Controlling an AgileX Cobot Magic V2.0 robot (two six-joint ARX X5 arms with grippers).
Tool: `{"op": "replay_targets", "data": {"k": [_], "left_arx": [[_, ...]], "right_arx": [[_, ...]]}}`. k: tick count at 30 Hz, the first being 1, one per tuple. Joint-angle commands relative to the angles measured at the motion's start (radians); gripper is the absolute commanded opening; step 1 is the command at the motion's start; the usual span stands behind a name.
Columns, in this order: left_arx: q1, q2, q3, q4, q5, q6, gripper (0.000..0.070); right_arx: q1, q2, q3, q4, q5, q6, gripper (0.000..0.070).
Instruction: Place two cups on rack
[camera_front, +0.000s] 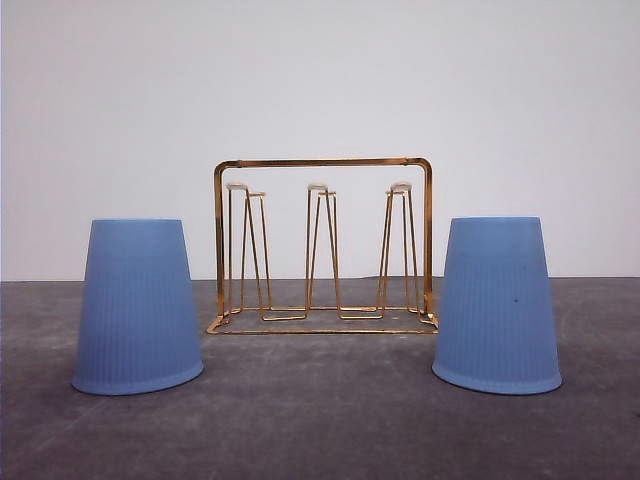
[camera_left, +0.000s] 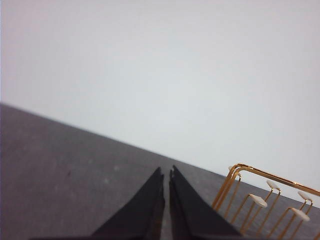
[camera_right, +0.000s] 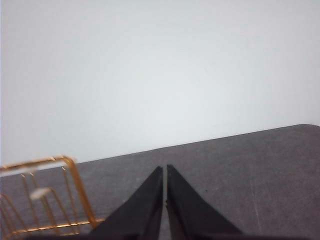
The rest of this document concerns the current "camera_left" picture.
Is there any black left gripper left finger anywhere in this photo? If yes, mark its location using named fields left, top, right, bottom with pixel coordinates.
left=91, top=167, right=165, bottom=240

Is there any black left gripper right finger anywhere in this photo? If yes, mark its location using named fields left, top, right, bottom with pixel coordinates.
left=169, top=165, right=242, bottom=240

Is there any gold wire cup rack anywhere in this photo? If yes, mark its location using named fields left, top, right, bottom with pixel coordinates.
left=212, top=163, right=320, bottom=240

